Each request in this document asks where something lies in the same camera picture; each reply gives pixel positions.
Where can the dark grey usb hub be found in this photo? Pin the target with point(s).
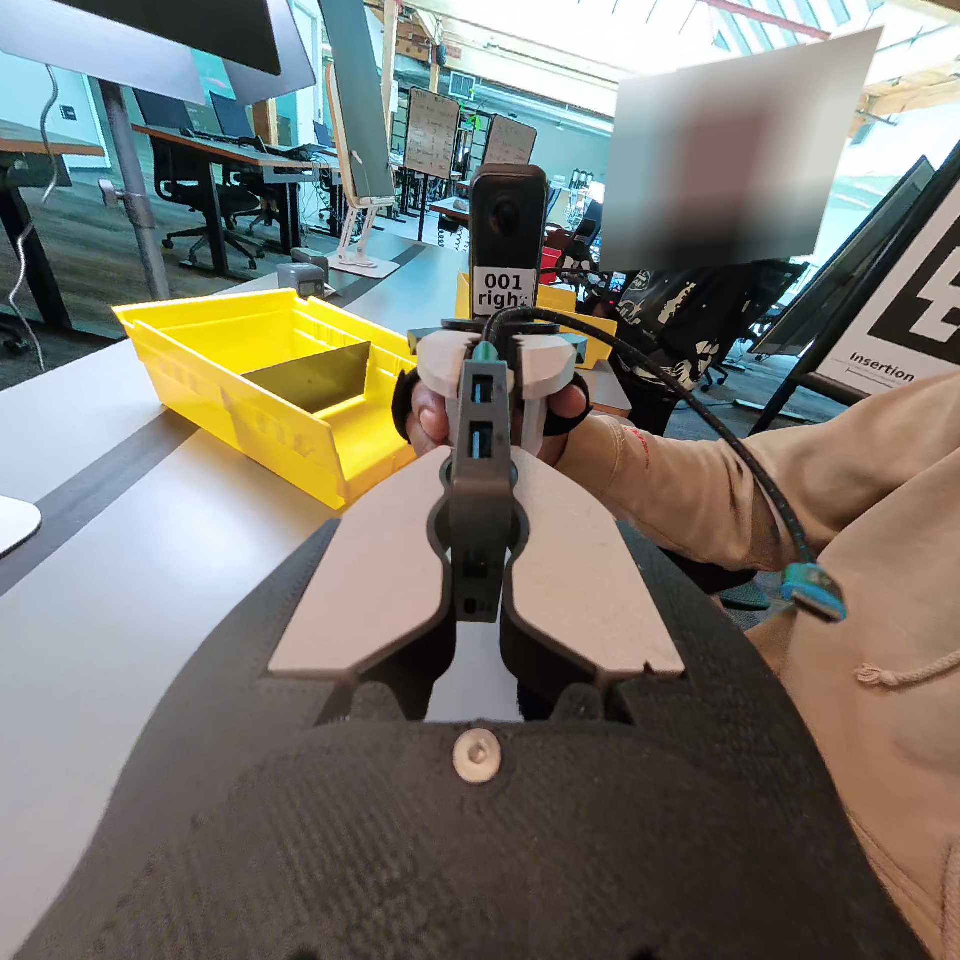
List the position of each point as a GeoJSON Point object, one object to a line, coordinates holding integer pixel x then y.
{"type": "Point", "coordinates": [480, 495]}

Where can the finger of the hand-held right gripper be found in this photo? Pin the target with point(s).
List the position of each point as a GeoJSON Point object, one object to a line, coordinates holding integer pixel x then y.
{"type": "Point", "coordinates": [551, 364]}
{"type": "Point", "coordinates": [442, 360]}

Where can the black bin divider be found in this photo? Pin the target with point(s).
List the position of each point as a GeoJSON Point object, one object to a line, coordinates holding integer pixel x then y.
{"type": "Point", "coordinates": [307, 379]}

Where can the small grey action camera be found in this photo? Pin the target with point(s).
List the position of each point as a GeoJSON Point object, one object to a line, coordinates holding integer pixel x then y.
{"type": "Point", "coordinates": [304, 277]}

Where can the black office chair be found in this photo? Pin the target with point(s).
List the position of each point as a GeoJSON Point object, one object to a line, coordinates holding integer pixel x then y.
{"type": "Point", "coordinates": [202, 187]}

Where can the white board stand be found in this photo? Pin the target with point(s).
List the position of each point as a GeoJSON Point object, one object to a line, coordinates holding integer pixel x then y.
{"type": "Point", "coordinates": [15, 525]}
{"type": "Point", "coordinates": [364, 259]}

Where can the person's beige hoodie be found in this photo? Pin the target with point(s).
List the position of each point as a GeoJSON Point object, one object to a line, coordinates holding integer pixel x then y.
{"type": "Point", "coordinates": [900, 750]}

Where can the black board with wooden edge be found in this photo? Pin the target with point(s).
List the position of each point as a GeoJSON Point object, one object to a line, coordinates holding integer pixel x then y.
{"type": "Point", "coordinates": [360, 97]}

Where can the person's right hand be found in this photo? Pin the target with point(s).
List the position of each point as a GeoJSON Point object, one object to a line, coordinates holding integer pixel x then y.
{"type": "Point", "coordinates": [431, 420]}

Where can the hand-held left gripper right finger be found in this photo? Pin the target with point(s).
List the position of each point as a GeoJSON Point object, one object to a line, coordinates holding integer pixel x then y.
{"type": "Point", "coordinates": [592, 585]}

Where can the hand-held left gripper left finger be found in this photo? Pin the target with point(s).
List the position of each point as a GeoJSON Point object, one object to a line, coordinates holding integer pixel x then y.
{"type": "Point", "coordinates": [367, 577]}

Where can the yellow plastic bin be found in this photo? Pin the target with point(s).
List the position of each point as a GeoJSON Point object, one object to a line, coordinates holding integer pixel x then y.
{"type": "Point", "coordinates": [195, 352]}
{"type": "Point", "coordinates": [604, 356]}

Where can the person's right forearm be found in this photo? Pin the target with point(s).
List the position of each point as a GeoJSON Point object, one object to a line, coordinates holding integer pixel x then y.
{"type": "Point", "coordinates": [712, 487]}

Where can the whiteboard on stand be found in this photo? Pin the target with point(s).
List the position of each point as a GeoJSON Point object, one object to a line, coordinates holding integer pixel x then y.
{"type": "Point", "coordinates": [431, 131]}
{"type": "Point", "coordinates": [512, 141]}

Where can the white marker sign board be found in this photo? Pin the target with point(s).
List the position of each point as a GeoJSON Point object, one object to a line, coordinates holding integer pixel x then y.
{"type": "Point", "coordinates": [900, 330]}

